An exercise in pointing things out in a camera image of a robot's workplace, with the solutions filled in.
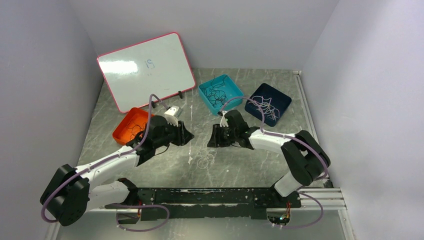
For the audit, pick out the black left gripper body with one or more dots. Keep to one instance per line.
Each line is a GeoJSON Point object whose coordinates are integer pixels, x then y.
{"type": "Point", "coordinates": [171, 133]}

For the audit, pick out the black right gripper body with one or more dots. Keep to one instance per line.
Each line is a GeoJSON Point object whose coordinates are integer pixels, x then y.
{"type": "Point", "coordinates": [223, 136]}

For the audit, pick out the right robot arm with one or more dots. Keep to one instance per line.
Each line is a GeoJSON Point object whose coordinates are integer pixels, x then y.
{"type": "Point", "coordinates": [306, 160]}

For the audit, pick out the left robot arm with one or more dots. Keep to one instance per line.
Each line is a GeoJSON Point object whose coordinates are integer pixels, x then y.
{"type": "Point", "coordinates": [73, 191]}

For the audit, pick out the orange square tray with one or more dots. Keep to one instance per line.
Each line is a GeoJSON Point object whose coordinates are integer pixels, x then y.
{"type": "Point", "coordinates": [133, 123]}

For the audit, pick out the teal square tray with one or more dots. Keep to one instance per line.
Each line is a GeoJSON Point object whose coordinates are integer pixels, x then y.
{"type": "Point", "coordinates": [218, 91]}

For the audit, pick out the dark blue square tray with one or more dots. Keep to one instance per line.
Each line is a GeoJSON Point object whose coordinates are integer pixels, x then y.
{"type": "Point", "coordinates": [271, 101]}

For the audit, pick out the pink framed whiteboard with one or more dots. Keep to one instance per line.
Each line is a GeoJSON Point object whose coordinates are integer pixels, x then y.
{"type": "Point", "coordinates": [157, 66]}

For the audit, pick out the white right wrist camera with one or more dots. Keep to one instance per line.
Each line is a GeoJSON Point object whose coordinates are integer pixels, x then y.
{"type": "Point", "coordinates": [223, 121]}

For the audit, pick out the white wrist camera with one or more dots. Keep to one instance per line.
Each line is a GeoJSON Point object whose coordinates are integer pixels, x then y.
{"type": "Point", "coordinates": [172, 115]}
{"type": "Point", "coordinates": [223, 121]}

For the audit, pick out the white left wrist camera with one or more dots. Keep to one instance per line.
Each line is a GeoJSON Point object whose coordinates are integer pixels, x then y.
{"type": "Point", "coordinates": [172, 115]}

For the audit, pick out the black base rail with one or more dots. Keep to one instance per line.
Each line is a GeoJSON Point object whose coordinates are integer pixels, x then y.
{"type": "Point", "coordinates": [196, 203]}

